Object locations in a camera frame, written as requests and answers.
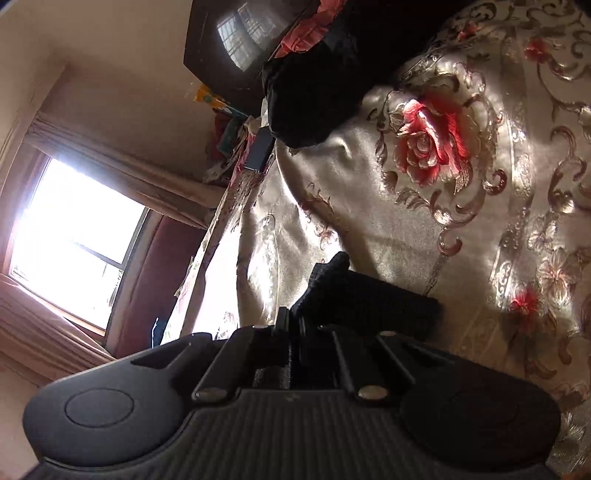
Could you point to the black knit pants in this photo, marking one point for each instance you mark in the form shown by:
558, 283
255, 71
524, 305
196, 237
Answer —
369, 304

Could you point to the small black box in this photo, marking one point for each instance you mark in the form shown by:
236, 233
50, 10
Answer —
261, 150

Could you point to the red floral pillow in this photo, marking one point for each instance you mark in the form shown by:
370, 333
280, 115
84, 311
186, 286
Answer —
309, 27

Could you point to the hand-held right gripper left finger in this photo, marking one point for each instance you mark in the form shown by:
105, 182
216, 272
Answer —
282, 321

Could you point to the floral satin bedspread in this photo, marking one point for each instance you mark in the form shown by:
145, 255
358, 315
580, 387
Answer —
369, 221

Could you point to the black cloth pile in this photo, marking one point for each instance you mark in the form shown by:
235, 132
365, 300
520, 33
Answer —
332, 83

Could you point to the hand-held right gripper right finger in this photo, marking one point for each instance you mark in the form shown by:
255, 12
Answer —
358, 364

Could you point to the colourful clutter pile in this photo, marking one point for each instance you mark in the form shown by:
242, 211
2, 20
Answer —
228, 143

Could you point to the yellow packet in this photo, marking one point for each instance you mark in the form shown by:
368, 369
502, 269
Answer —
210, 98

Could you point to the dark television screen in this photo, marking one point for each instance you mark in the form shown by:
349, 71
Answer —
217, 50

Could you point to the window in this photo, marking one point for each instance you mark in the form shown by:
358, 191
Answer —
78, 240

